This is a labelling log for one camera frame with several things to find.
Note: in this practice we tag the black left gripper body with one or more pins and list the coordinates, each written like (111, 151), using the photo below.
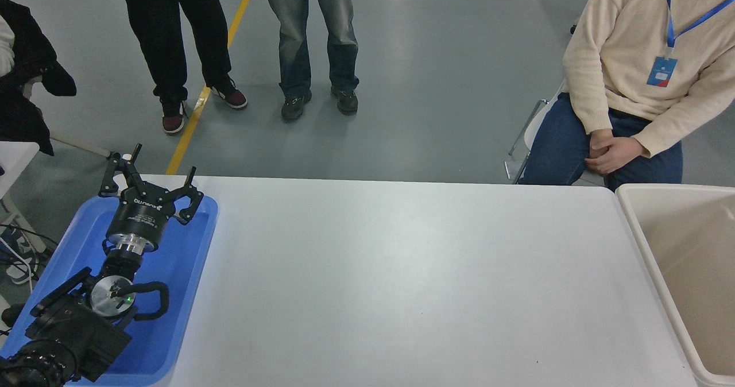
(140, 215)

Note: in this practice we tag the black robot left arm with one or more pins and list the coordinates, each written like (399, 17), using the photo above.
(74, 329)

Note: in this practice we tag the seated person's right hand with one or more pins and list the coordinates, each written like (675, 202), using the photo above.
(598, 141)

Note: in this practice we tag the seated person's left hand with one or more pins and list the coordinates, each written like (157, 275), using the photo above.
(620, 153)

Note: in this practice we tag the grey metal bar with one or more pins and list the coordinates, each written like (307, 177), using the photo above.
(80, 146)

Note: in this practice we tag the blue plastic tray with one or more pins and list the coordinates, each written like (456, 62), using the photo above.
(172, 272)

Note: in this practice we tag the standing person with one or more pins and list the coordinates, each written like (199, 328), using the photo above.
(296, 37)
(172, 31)

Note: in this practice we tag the person at edge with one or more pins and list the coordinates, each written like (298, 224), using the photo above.
(23, 65)

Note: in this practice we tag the white metal-framed chair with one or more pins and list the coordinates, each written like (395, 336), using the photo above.
(537, 123)

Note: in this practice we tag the seated person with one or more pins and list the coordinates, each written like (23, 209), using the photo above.
(620, 42)

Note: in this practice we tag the large pale bin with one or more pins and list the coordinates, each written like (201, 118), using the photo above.
(700, 295)

